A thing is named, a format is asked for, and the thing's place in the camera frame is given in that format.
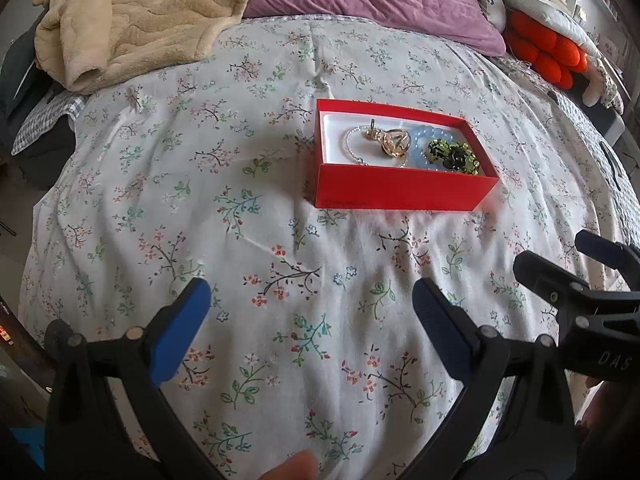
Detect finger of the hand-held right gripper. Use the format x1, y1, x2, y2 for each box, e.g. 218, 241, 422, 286
574, 229, 640, 277
514, 249, 597, 307

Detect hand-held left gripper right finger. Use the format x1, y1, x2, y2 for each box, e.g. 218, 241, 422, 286
400, 277, 582, 480

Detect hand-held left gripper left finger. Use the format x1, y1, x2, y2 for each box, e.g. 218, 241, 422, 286
44, 277, 227, 480

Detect red cardboard box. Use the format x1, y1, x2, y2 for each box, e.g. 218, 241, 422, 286
314, 98, 501, 211

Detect yellow-green bead bracelet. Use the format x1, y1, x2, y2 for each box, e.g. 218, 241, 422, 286
424, 139, 482, 176

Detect light blue bead bracelet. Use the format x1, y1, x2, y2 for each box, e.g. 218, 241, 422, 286
400, 126, 460, 171

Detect gold flower brooch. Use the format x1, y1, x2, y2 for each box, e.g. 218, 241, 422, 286
377, 129, 413, 159

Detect small gold pin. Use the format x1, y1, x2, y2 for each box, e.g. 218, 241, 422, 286
356, 118, 383, 143

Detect person's left hand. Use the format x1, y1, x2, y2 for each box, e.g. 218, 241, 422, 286
259, 450, 319, 480

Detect floral bed sheet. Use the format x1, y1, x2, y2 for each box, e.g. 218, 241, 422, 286
17, 12, 628, 480

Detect orange plush toy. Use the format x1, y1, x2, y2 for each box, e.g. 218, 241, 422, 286
506, 9, 590, 92

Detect grey checked cloth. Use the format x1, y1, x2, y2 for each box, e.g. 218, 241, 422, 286
11, 91, 87, 157

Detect beige quilted blanket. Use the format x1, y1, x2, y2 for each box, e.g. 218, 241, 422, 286
32, 0, 288, 96

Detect silver bead bracelet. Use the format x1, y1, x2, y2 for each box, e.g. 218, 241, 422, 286
343, 126, 373, 166

